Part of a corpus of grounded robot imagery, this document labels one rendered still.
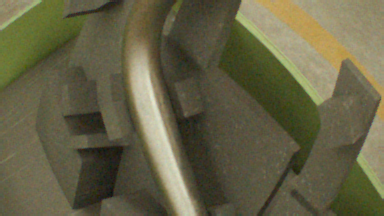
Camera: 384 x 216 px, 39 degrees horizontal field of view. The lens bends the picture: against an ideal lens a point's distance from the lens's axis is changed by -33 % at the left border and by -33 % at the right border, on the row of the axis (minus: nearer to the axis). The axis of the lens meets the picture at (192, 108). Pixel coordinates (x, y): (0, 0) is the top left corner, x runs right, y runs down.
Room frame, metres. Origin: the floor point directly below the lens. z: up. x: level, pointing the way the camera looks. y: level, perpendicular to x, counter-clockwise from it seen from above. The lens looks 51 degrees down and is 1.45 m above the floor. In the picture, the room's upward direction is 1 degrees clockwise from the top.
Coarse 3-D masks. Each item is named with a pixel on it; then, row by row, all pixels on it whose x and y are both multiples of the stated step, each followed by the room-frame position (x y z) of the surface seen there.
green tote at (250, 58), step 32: (64, 0) 0.60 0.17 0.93; (0, 32) 0.53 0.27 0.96; (32, 32) 0.57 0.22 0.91; (64, 32) 0.60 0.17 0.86; (256, 32) 0.49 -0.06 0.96; (0, 64) 0.52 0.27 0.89; (32, 64) 0.56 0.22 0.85; (224, 64) 0.52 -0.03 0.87; (256, 64) 0.48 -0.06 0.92; (288, 64) 0.45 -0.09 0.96; (256, 96) 0.48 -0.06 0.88; (288, 96) 0.44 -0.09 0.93; (320, 96) 0.41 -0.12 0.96; (288, 128) 0.43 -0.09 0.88; (352, 192) 0.32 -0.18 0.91
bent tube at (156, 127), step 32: (160, 0) 0.38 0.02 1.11; (128, 32) 0.38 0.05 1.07; (160, 32) 0.38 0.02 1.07; (128, 64) 0.36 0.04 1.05; (160, 64) 0.37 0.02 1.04; (128, 96) 0.35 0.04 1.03; (160, 96) 0.35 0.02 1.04; (160, 128) 0.33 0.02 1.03; (160, 160) 0.31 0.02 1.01; (160, 192) 0.29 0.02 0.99; (192, 192) 0.29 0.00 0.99
